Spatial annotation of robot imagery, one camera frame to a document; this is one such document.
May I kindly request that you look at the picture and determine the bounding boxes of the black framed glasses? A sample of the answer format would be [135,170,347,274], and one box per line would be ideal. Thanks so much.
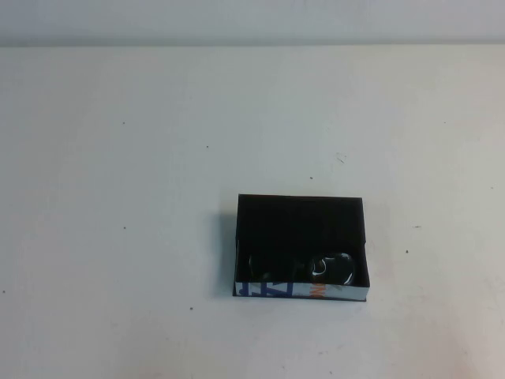
[248,249,355,286]

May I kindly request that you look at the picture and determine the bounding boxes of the black printed glasses case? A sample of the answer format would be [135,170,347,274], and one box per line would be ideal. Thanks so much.
[231,193,372,303]

